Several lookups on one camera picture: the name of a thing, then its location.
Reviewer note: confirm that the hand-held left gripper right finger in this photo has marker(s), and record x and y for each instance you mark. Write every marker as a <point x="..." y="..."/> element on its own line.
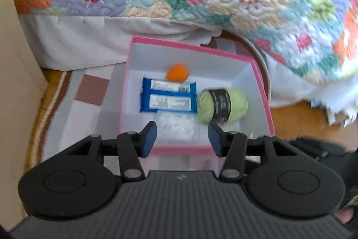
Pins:
<point x="215" y="141"/>

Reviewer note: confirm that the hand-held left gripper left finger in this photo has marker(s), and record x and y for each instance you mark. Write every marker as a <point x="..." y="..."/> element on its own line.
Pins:
<point x="148" y="139"/>

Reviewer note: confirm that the clear box of cotton swabs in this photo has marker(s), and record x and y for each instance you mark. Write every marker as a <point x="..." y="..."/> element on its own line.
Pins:
<point x="176" y="127"/>

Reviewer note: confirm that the green yarn ball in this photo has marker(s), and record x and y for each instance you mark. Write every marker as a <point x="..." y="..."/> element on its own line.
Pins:
<point x="205" y="107"/>

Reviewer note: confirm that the blue wet wipes packet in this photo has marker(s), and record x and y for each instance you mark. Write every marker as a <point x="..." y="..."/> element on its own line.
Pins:
<point x="145" y="96"/>

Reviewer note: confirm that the orange makeup sponge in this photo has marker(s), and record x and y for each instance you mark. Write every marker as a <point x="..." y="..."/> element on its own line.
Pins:
<point x="177" y="73"/>

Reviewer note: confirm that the pink cardboard box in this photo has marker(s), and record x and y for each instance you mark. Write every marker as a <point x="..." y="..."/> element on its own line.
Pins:
<point x="237" y="68"/>

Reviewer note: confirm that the checkered floor rug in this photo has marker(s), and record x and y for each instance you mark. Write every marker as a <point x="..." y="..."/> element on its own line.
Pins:
<point x="89" y="87"/>

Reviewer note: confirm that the beige cabinet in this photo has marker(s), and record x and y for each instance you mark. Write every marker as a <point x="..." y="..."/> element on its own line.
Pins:
<point x="14" y="87"/>

